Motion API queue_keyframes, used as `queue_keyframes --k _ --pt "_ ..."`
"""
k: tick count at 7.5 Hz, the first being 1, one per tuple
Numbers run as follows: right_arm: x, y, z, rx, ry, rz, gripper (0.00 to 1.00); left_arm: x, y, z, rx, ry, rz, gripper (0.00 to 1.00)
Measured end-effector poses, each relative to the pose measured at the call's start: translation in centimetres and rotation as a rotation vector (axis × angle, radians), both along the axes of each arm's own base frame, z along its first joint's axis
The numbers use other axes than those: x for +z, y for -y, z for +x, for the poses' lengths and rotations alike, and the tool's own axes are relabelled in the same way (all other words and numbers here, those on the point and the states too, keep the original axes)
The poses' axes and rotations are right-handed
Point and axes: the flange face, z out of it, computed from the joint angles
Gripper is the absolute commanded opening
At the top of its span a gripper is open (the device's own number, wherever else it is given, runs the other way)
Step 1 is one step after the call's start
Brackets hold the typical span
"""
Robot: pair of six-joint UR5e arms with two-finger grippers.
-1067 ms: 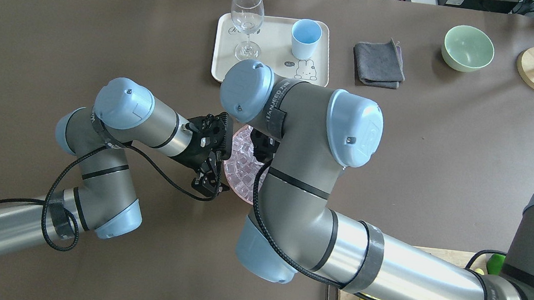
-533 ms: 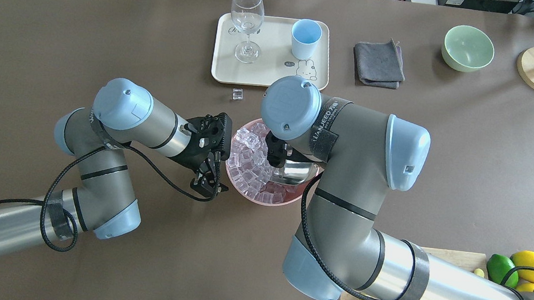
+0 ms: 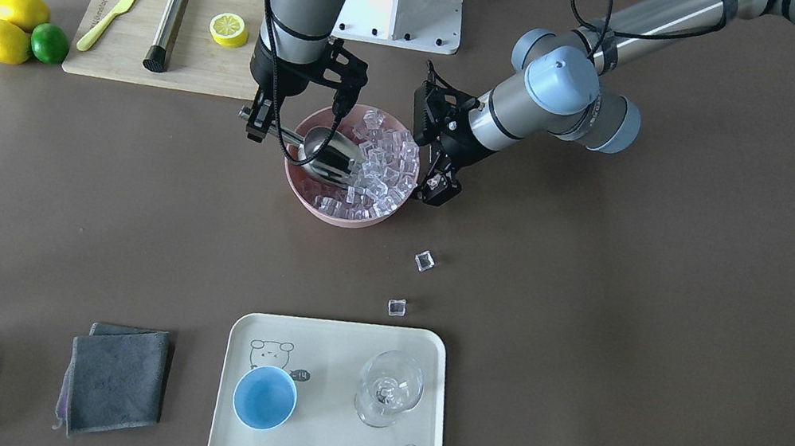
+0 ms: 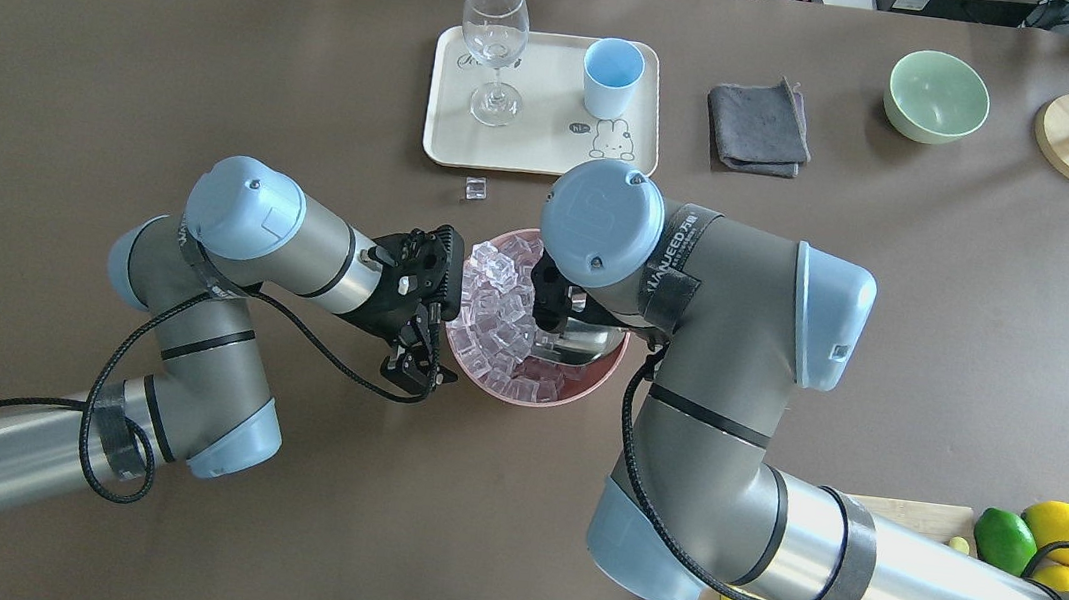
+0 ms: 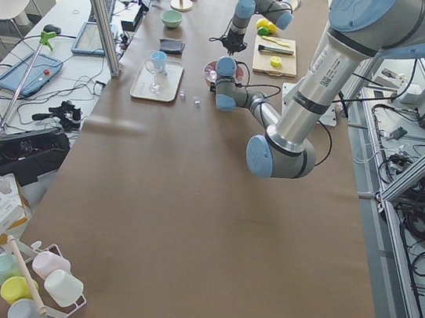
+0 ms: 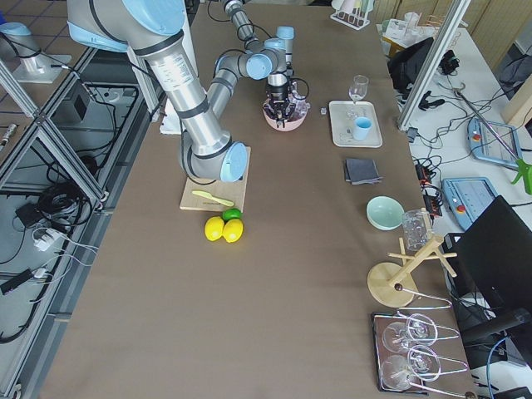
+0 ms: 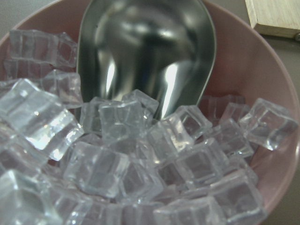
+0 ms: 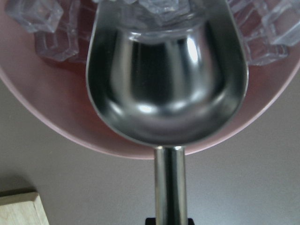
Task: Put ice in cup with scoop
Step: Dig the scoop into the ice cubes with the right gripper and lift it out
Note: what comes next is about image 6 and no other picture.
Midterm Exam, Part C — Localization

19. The dark grey folded cloth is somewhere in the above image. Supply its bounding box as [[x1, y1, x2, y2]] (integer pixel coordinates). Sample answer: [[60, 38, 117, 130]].
[[344, 158, 382, 185]]

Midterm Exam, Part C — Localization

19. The yellow lemon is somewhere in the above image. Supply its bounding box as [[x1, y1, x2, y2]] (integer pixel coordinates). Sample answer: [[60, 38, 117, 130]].
[[204, 216, 225, 241], [222, 219, 244, 243]]

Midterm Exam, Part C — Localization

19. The black tray with glasses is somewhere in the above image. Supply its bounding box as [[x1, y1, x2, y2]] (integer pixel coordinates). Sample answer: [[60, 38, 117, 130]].
[[372, 313, 472, 398]]

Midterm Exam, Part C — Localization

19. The clear wine glass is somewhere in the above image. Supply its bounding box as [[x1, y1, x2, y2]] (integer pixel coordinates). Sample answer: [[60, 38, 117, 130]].
[[347, 75, 369, 120]]

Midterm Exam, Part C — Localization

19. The aluminium frame post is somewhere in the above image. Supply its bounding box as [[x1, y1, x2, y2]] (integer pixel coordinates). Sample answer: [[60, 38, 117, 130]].
[[397, 0, 470, 131]]

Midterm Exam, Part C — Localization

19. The white wire cup rack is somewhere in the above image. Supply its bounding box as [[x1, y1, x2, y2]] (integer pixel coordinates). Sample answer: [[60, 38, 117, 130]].
[[330, 0, 374, 30]]

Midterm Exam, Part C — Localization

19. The mint green bowl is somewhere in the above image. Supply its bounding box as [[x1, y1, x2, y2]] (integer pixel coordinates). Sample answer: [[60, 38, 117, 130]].
[[366, 196, 404, 231]]

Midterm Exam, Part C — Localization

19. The light blue cup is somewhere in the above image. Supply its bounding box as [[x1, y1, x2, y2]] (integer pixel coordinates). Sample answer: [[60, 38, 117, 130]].
[[352, 116, 372, 141]]

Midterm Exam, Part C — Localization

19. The yellow plastic knife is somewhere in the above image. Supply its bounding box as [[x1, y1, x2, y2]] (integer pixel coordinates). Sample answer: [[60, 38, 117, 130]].
[[192, 190, 234, 207]]

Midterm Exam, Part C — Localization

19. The black monitor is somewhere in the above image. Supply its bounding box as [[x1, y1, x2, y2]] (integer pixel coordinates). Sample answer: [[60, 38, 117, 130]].
[[456, 196, 531, 312]]

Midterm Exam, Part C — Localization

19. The beige serving tray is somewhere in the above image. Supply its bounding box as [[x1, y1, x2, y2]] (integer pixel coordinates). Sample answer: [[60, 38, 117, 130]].
[[328, 101, 382, 148]]

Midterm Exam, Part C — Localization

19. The pink bowl with ice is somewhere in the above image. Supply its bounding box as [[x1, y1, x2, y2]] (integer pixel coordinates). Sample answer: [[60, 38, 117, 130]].
[[262, 83, 311, 131]]

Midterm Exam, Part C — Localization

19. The blue teach pendant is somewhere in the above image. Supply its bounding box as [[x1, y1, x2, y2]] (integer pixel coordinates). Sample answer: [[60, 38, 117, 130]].
[[441, 177, 498, 230], [467, 117, 522, 170]]

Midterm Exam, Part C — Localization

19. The green lime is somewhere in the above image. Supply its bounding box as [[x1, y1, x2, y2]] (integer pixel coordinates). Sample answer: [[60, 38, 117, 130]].
[[221, 208, 242, 221]]

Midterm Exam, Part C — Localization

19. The green tipped grabber stick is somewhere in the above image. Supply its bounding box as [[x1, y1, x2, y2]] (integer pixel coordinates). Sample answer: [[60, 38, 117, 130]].
[[451, 83, 531, 195]]

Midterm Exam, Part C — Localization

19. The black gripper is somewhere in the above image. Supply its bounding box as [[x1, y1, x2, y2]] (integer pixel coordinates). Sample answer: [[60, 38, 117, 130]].
[[264, 72, 293, 126]]

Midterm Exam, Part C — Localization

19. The wooden cutting board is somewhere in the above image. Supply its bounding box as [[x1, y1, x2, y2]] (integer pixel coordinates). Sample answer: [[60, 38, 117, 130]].
[[180, 170, 249, 212]]

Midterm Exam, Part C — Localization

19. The clear glass mug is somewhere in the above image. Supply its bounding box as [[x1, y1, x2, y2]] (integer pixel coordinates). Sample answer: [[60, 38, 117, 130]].
[[402, 209, 433, 251]]

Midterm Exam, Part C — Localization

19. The wooden glass stand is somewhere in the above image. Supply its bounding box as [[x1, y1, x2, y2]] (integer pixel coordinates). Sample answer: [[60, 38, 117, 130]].
[[367, 234, 457, 309]]

